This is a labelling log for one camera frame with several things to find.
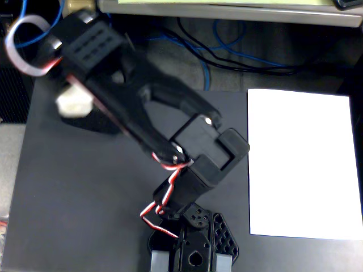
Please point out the beige leg cap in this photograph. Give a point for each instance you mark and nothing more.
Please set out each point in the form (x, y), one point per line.
(76, 3)

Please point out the grey base clamp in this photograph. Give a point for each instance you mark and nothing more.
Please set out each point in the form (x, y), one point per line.
(159, 262)
(224, 263)

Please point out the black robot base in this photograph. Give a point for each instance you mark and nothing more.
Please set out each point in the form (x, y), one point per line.
(224, 238)

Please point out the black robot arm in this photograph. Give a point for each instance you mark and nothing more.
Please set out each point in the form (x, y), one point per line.
(136, 93)

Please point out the grey desk edge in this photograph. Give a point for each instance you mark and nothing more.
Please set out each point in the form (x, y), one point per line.
(227, 12)

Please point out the black ribbed case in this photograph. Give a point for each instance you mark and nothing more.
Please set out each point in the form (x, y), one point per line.
(11, 96)

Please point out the white paper sheet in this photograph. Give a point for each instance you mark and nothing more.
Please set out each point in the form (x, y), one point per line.
(300, 164)

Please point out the black object on desk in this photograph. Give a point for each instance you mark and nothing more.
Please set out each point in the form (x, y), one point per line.
(347, 3)

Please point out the black foam cube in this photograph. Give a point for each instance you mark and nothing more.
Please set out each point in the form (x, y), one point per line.
(96, 124)

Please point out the dark grey board mat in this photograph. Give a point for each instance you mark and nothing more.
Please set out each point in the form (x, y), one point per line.
(71, 184)

